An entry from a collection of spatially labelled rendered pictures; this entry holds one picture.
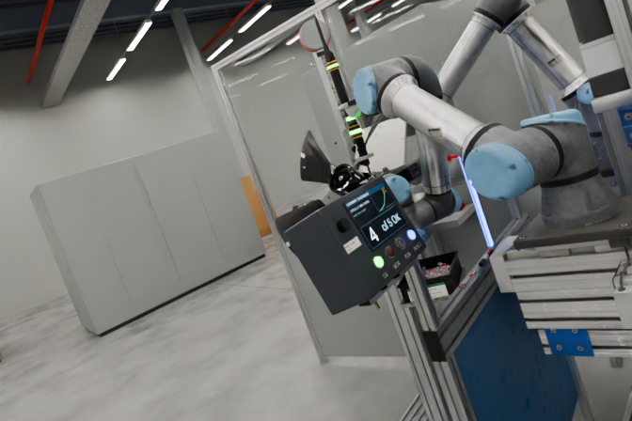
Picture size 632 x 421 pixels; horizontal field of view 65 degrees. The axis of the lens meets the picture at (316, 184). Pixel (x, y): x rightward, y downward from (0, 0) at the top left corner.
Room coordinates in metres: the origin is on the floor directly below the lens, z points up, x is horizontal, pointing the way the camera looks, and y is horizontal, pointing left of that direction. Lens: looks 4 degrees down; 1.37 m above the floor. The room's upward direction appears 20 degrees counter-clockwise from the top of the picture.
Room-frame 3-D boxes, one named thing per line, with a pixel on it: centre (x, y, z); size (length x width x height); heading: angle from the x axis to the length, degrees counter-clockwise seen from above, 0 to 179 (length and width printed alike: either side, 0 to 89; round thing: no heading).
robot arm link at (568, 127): (1.02, -0.50, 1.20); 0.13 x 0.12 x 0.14; 113
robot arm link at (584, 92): (1.39, -0.85, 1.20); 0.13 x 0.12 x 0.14; 161
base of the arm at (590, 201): (1.02, -0.50, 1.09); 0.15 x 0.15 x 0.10
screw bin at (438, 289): (1.54, -0.25, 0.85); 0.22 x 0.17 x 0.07; 156
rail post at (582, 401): (1.83, -0.69, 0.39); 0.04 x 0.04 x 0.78; 51
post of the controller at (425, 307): (1.16, -0.15, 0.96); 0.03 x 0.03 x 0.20; 51
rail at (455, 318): (1.49, -0.42, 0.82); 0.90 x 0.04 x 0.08; 141
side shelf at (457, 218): (2.30, -0.45, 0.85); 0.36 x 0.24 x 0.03; 51
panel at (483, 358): (1.49, -0.42, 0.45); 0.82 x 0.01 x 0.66; 141
